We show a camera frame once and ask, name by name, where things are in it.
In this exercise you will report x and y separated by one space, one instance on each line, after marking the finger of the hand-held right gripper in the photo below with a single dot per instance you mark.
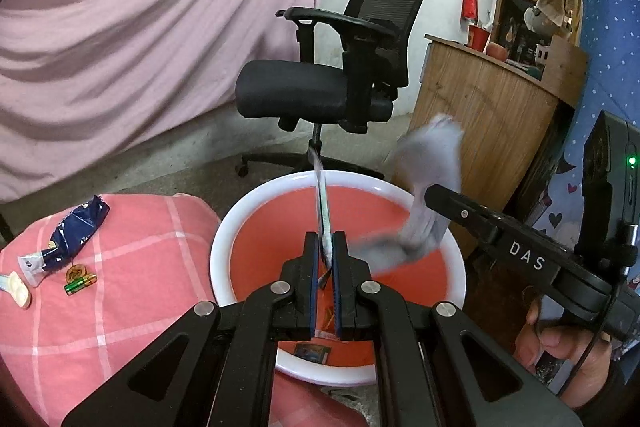
462 213

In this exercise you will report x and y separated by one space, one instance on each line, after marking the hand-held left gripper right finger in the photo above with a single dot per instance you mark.
340 292

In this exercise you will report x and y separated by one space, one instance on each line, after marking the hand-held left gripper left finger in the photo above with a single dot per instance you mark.
312 292

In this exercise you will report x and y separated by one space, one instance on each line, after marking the grey sock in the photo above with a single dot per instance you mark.
430 157

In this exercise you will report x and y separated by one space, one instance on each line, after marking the red plastic bucket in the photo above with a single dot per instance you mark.
280 232

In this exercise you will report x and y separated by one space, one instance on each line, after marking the thin foil wrapper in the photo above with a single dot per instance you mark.
322 207

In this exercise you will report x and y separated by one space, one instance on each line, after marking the green battery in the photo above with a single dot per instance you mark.
81 284

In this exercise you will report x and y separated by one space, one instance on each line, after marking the gold foil coin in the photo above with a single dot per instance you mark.
75 272

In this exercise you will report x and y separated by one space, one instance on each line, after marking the blue snack packet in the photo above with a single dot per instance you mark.
80 227

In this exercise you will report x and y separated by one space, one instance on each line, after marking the small white wrapper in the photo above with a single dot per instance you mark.
31 264

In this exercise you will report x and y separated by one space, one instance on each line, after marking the cream plastic piece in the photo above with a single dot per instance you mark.
19 292

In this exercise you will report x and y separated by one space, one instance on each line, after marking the person's right hand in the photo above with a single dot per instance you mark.
575 357

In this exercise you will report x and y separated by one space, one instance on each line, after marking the dark picture card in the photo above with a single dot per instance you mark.
312 352

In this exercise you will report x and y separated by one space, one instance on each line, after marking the wooden cabinet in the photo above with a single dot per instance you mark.
480 107

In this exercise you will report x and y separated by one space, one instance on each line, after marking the small green object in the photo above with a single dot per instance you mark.
534 72

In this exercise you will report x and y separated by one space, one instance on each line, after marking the white miniature chair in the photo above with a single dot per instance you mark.
543 52

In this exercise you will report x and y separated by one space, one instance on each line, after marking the blue printed curtain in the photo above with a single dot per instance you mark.
610 32

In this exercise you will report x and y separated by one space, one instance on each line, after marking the pink checked blanket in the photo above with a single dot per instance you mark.
150 307

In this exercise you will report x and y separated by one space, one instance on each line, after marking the red apple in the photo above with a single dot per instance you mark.
497 51

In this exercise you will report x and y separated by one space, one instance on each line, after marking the red cup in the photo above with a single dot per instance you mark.
478 38

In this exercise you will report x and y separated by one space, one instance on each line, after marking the black office chair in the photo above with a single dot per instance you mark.
295 92

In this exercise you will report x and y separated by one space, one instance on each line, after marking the red hanging ornament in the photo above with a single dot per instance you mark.
469 2

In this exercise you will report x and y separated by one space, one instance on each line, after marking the pink hanging sheet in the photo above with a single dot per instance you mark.
150 32

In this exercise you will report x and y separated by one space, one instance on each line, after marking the wooden picture frame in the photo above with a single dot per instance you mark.
515 24

